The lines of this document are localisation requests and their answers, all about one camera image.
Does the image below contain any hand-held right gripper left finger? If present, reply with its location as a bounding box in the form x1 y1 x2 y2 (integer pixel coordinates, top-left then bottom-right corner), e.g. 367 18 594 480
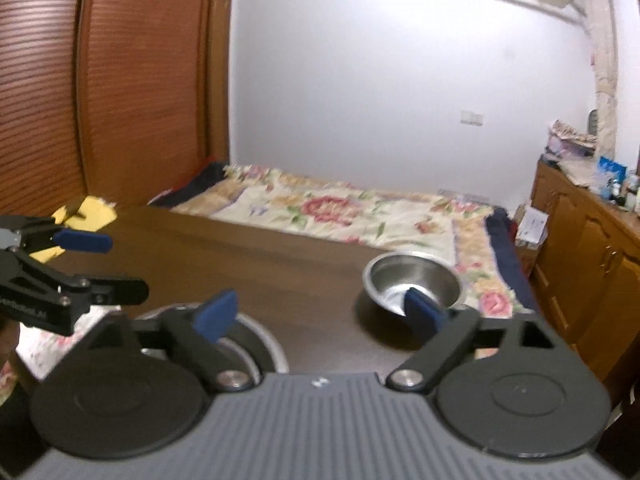
80 288 254 394

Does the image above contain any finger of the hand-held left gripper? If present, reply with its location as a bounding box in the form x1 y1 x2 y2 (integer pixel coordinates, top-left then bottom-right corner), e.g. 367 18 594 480
0 216 114 257
59 276 150 307

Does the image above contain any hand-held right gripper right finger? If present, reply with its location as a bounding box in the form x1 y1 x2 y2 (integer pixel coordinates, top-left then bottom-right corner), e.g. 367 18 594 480
385 287 564 395

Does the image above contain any small steel bowl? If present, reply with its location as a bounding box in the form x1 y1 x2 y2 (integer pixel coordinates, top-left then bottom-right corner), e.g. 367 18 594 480
362 252 465 319

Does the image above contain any large floral tray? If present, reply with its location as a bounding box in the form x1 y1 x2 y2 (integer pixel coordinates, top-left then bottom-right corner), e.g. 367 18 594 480
0 317 108 411

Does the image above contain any large steel bowl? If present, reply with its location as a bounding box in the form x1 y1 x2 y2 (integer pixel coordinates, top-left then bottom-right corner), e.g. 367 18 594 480
135 301 290 376

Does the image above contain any yellow plush cushion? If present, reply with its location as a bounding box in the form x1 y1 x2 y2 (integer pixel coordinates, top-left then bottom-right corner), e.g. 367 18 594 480
30 196 119 263

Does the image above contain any dark blue cloth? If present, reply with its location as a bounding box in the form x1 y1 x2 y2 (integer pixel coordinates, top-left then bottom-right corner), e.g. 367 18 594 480
484 208 541 314

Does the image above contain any floral blanket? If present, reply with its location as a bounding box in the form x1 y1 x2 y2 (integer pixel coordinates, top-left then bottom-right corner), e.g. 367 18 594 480
172 164 519 319

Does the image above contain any wooden cabinet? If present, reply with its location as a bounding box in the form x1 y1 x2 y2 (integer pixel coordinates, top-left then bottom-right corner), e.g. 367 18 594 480
529 157 640 387

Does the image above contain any wooden louvered wardrobe door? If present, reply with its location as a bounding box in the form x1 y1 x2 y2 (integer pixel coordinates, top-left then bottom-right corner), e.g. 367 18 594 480
0 0 87 218
76 0 234 207

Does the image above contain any clear plastic bag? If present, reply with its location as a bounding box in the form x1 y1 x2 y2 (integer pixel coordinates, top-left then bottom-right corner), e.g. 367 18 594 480
559 157 602 187

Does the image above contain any patterned bag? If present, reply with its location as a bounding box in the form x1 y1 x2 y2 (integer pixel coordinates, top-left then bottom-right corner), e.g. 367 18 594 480
546 120 597 159

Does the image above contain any blue packet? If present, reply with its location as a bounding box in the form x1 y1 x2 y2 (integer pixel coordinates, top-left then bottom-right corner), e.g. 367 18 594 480
597 156 629 187

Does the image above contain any group of small bottles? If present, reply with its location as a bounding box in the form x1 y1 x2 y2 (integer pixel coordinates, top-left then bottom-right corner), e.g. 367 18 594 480
607 172 640 212

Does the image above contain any pale patterned curtain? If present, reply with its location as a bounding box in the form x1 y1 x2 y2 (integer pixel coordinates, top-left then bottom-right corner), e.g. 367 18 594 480
582 0 624 161

